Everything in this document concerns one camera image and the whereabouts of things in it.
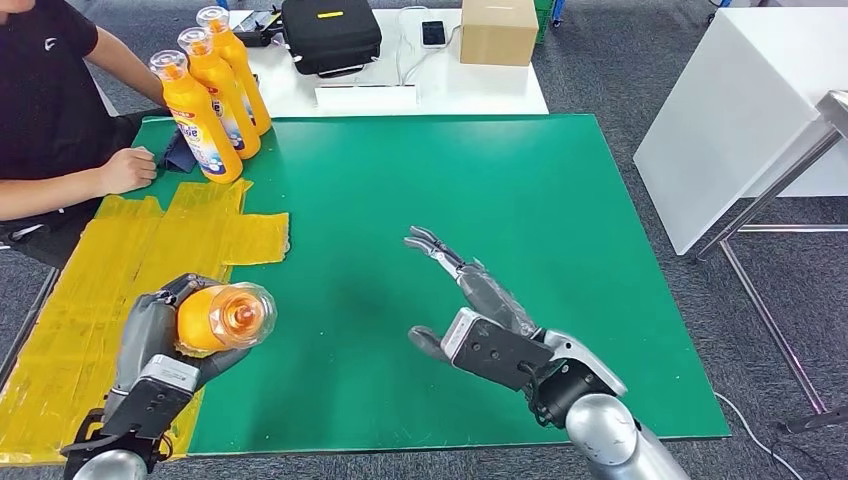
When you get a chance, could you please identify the orange detergent bottle clear cap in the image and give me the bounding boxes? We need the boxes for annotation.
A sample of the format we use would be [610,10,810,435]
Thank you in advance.
[176,26,262,161]
[195,5,274,137]
[175,281,280,359]
[148,49,244,185]

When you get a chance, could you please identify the dark blue folding stand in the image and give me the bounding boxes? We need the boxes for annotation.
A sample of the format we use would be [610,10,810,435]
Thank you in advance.
[162,129,199,175]

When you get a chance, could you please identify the cardboard box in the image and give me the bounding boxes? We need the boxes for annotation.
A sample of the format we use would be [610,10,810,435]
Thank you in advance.
[459,0,540,68]

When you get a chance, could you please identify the person's right hand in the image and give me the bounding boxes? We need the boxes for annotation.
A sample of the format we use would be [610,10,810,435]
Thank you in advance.
[97,146,159,197]

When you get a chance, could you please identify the green table mat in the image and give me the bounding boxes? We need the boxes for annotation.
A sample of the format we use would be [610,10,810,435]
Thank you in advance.
[105,113,732,457]

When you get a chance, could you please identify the black handheld device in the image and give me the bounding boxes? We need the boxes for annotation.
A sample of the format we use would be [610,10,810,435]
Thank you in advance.
[233,9,287,49]

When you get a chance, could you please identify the person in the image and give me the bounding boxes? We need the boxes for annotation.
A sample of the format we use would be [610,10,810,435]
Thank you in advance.
[0,0,167,270]

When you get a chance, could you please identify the white floor cable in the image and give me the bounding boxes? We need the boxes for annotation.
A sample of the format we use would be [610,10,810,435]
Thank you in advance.
[714,394,806,480]

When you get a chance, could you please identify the white long box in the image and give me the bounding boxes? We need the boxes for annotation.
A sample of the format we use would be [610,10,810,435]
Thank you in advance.
[314,84,419,111]

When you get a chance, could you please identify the black carrying case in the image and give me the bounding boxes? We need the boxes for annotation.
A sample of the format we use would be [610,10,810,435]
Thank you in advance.
[281,0,384,79]

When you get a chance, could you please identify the steel frame stand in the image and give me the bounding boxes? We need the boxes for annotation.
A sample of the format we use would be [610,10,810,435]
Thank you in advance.
[688,91,848,437]

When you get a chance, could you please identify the white charging cable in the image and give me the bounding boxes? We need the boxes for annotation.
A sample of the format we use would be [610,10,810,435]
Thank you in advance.
[394,6,465,87]

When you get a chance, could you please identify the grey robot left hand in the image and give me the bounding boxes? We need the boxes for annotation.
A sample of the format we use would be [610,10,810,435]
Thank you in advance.
[105,272,253,415]

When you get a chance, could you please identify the yellow tape patch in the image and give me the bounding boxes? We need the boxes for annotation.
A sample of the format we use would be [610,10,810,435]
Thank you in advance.
[0,177,291,466]

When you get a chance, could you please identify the large white side table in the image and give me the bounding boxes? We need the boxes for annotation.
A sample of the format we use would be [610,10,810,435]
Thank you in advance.
[632,7,848,258]

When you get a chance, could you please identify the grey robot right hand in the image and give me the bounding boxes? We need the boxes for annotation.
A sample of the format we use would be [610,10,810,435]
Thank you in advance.
[402,225,539,364]

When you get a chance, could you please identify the green crate stack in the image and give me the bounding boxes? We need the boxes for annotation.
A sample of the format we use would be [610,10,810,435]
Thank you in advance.
[533,0,556,46]

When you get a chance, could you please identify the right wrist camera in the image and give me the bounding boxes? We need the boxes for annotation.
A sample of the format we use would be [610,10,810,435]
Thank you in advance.
[439,306,556,393]

